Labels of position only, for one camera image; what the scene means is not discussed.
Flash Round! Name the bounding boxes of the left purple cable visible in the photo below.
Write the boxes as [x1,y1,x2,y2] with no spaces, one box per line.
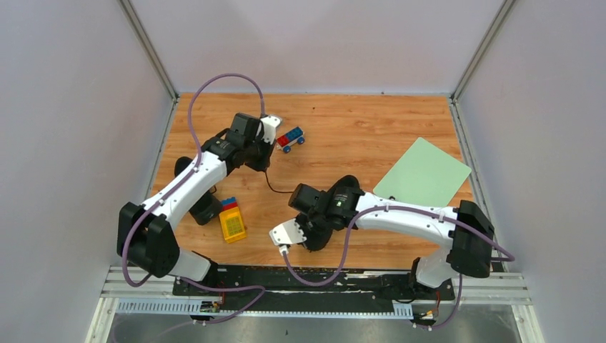
[121,72,266,288]

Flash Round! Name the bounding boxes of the black shoelace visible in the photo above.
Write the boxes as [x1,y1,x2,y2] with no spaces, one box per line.
[264,169,295,194]

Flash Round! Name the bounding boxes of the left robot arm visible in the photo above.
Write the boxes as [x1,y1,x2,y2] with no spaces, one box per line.
[116,113,282,295]

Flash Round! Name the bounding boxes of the white cable duct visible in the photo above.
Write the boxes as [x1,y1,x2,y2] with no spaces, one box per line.
[114,298,414,319]

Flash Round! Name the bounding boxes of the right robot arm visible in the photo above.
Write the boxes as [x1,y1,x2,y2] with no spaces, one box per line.
[271,175,495,299]

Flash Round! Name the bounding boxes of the green clipboard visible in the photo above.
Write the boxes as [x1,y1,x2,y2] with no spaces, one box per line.
[372,137,471,207]

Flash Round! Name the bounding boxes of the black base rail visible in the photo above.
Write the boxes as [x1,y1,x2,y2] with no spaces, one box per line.
[202,265,456,312]

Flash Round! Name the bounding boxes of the toy brick car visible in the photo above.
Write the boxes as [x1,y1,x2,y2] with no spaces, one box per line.
[277,126,305,154]

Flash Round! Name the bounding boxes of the black sneaker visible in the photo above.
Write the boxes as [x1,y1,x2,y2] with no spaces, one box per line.
[306,175,362,231]

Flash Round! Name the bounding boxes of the yellow toy block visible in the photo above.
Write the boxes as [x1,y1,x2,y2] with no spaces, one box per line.
[219,197,247,244]

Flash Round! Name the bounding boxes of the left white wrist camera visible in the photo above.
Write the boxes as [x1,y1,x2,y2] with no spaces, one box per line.
[260,115,282,145]

